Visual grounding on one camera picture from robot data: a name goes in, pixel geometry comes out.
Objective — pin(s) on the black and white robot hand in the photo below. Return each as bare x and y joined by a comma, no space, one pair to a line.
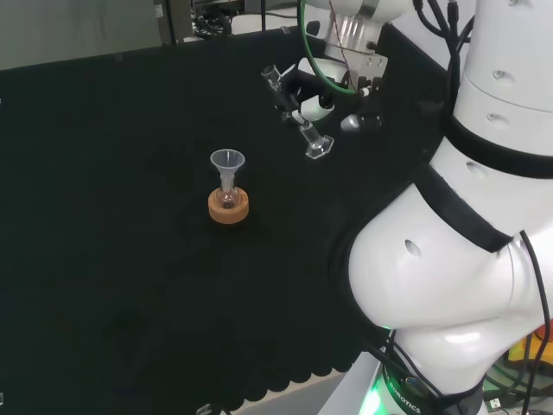
341,97

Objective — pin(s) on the clear glass graduated cylinder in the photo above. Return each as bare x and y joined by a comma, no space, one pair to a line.
312,138

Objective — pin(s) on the clear round-bottom flask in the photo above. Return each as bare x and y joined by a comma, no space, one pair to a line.
228,198

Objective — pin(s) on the clear plastic funnel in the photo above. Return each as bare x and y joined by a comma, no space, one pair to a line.
227,166

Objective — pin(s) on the black bench cloth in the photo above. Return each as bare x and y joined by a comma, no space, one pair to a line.
173,216

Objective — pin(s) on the yellow stop button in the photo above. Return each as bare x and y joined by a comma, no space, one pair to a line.
528,346

